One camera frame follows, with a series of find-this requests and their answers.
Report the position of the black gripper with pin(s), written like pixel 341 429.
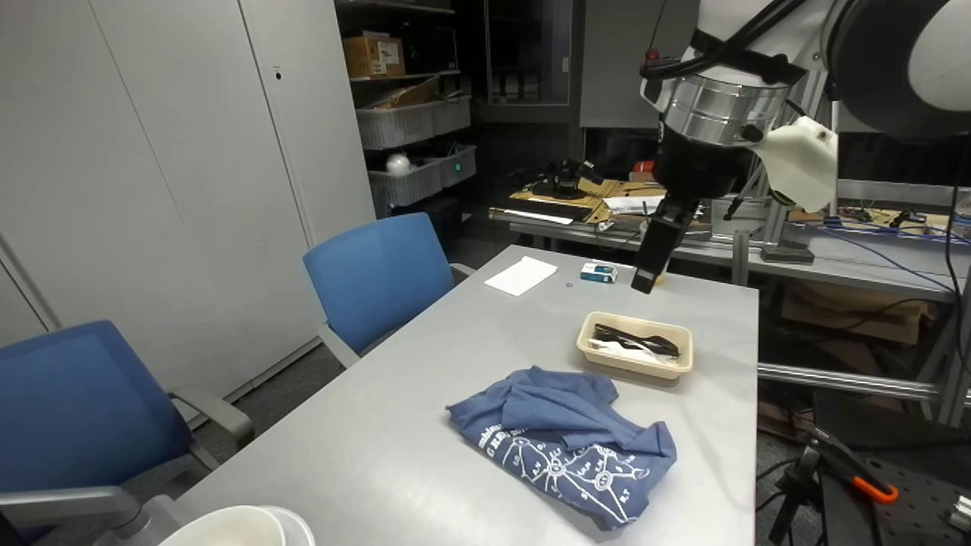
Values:
pixel 701 170

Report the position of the blue printed t-shirt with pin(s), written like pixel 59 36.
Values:
pixel 564 444

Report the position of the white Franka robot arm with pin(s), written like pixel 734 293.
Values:
pixel 723 108

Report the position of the black plastic forks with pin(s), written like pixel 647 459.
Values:
pixel 638 341

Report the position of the white napkin packet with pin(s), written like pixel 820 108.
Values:
pixel 609 347

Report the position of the beige plastic tray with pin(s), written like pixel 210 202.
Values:
pixel 638 362

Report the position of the white paper sheet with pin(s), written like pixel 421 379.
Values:
pixel 524 273

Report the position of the grey background table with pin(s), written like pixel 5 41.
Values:
pixel 869 260

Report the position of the grey storage bin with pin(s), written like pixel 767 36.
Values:
pixel 412 118
pixel 421 181

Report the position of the blue office chair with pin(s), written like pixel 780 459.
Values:
pixel 374 273
pixel 80 414

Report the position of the cardboard box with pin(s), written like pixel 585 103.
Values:
pixel 370 57

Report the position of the grey metal cabinet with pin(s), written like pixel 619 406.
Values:
pixel 154 182

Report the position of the white bowl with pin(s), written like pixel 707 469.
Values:
pixel 232 530

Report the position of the metal camera stand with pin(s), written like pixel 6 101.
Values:
pixel 785 239

